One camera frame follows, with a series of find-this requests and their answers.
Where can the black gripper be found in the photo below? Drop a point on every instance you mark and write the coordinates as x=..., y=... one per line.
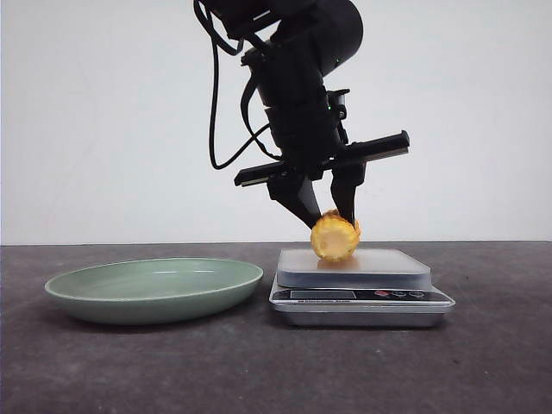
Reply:
x=313, y=140

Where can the yellow corn cob piece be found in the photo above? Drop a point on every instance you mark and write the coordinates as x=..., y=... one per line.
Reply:
x=333, y=238

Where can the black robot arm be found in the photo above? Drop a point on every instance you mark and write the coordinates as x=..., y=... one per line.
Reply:
x=289, y=47

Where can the silver digital kitchen scale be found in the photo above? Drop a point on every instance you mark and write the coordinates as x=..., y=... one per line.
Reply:
x=375, y=287

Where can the green oval plate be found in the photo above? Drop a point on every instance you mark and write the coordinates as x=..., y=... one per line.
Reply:
x=154, y=291

